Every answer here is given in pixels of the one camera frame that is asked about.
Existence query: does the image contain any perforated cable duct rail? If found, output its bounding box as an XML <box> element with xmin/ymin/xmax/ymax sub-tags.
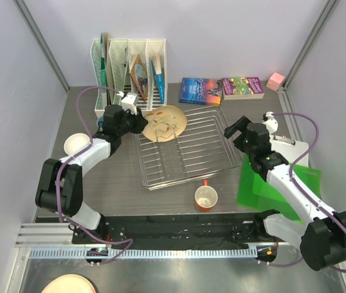
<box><xmin>29</xmin><ymin>246</ymin><xmax>258</xmax><ymax>259</ymax></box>

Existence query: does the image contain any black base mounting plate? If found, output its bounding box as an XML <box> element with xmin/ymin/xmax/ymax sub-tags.
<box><xmin>71</xmin><ymin>213</ymin><xmax>291</xmax><ymax>245</ymax></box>

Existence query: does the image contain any pink round object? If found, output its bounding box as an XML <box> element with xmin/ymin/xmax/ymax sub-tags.
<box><xmin>42</xmin><ymin>274</ymin><xmax>96</xmax><ymax>293</ymax></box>

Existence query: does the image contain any green plastic folder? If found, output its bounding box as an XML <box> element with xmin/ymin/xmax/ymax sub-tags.
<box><xmin>236</xmin><ymin>156</ymin><xmax>322</xmax><ymax>222</ymax></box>

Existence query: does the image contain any beige bird pattern plate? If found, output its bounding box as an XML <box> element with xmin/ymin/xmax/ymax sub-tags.
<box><xmin>142</xmin><ymin>106</ymin><xmax>187</xmax><ymax>142</ymax></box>

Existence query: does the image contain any white clipboard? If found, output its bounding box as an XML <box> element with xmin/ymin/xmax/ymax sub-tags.
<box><xmin>270</xmin><ymin>134</ymin><xmax>309</xmax><ymax>164</ymax></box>

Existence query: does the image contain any orange illustrated book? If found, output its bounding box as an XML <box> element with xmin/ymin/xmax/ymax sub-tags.
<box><xmin>129</xmin><ymin>54</ymin><xmax>148</xmax><ymax>101</ymax></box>

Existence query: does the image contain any white mesh file organizer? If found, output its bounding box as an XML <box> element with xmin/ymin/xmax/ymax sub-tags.
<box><xmin>90</xmin><ymin>34</ymin><xmax>168</xmax><ymax>113</ymax></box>

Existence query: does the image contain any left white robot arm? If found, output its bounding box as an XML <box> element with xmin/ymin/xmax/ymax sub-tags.
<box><xmin>35</xmin><ymin>104</ymin><xmax>148</xmax><ymax>244</ymax></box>

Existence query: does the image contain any blue plastic cup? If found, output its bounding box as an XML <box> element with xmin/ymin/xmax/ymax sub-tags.
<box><xmin>96</xmin><ymin>116</ymin><xmax>104</xmax><ymax>131</ymax></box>

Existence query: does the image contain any orange white bowl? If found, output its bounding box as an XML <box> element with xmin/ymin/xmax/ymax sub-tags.
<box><xmin>63</xmin><ymin>133</ymin><xmax>90</xmax><ymax>156</ymax></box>

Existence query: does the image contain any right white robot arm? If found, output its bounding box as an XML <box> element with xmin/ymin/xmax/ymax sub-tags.
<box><xmin>224</xmin><ymin>112</ymin><xmax>346</xmax><ymax>271</ymax></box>

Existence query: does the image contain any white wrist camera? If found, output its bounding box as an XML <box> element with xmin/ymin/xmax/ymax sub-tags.
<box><xmin>262</xmin><ymin>112</ymin><xmax>279</xmax><ymax>134</ymax></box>
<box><xmin>117</xmin><ymin>91</ymin><xmax>139</xmax><ymax>115</ymax></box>

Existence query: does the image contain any blue white book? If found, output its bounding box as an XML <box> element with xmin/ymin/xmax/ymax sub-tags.
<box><xmin>150</xmin><ymin>55</ymin><xmax>165</xmax><ymax>104</ymax></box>

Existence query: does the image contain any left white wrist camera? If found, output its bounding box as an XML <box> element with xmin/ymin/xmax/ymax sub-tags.
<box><xmin>117</xmin><ymin>91</ymin><xmax>139</xmax><ymax>115</ymax></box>

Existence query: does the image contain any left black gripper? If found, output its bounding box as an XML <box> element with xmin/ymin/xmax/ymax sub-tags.
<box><xmin>116</xmin><ymin>106</ymin><xmax>147</xmax><ymax>136</ymax></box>

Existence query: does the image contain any dark blue paperback book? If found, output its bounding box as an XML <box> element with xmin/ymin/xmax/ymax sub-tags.
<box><xmin>179</xmin><ymin>78</ymin><xmax>222</xmax><ymax>106</ymax></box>

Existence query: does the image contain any purple green paperback book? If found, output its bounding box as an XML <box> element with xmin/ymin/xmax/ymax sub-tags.
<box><xmin>222</xmin><ymin>77</ymin><xmax>264</xmax><ymax>100</ymax></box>

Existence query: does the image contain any metal wire dish rack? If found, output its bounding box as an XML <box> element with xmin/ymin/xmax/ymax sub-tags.
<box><xmin>136</xmin><ymin>106</ymin><xmax>242</xmax><ymax>190</ymax></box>

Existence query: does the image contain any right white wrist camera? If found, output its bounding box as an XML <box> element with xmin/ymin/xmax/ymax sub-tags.
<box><xmin>262</xmin><ymin>112</ymin><xmax>279</xmax><ymax>134</ymax></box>

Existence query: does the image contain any pink cube block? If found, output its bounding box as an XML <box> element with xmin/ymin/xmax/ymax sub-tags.
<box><xmin>266</xmin><ymin>72</ymin><xmax>285</xmax><ymax>92</ymax></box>

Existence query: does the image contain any orange ceramic mug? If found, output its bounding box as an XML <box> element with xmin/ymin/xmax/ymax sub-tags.
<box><xmin>194</xmin><ymin>179</ymin><xmax>218</xmax><ymax>212</ymax></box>

